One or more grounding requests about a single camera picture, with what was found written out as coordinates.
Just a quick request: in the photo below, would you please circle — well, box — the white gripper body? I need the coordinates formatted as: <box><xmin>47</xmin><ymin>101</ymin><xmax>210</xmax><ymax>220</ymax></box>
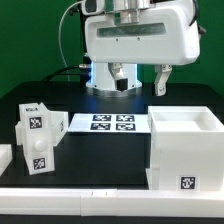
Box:
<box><xmin>85</xmin><ymin>3</ymin><xmax>200</xmax><ymax>65</ymax></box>

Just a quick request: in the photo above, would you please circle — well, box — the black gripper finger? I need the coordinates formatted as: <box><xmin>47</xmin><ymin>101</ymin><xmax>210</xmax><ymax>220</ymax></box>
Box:
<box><xmin>154</xmin><ymin>64</ymin><xmax>172</xmax><ymax>96</ymax></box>
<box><xmin>108</xmin><ymin>63</ymin><xmax>128</xmax><ymax>92</ymax></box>

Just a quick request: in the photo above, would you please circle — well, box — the white drawer box frame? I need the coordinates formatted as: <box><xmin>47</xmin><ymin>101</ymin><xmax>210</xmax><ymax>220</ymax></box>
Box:
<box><xmin>146</xmin><ymin>106</ymin><xmax>224</xmax><ymax>191</ymax></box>

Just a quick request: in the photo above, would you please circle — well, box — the white small drawer with knob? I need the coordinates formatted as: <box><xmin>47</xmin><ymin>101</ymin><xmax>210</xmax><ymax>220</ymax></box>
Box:
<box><xmin>15</xmin><ymin>103</ymin><xmax>68</xmax><ymax>175</ymax></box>

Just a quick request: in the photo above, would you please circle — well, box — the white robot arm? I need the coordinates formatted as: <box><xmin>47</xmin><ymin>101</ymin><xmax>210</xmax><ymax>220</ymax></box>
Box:
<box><xmin>81</xmin><ymin>0</ymin><xmax>200</xmax><ymax>96</ymax></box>

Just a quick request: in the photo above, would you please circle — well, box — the white marker sheet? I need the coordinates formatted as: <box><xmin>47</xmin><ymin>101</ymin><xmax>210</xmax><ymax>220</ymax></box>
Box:
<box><xmin>68</xmin><ymin>113</ymin><xmax>150</xmax><ymax>133</ymax></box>

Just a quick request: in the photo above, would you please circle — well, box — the white left fence block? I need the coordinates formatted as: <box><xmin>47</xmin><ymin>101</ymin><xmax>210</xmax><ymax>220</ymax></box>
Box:
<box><xmin>0</xmin><ymin>144</ymin><xmax>12</xmax><ymax>176</ymax></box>

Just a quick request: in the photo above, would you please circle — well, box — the black cable bundle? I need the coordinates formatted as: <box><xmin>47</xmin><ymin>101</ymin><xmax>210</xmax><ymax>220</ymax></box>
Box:
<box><xmin>41</xmin><ymin>0</ymin><xmax>93</xmax><ymax>83</ymax></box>

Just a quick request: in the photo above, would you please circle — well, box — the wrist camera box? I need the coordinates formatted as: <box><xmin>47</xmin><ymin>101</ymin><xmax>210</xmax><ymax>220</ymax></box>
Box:
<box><xmin>81</xmin><ymin>0</ymin><xmax>105</xmax><ymax>15</ymax></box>

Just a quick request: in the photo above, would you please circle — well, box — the white front fence rail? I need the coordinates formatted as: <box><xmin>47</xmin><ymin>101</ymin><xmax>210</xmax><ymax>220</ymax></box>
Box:
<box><xmin>0</xmin><ymin>188</ymin><xmax>224</xmax><ymax>218</ymax></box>

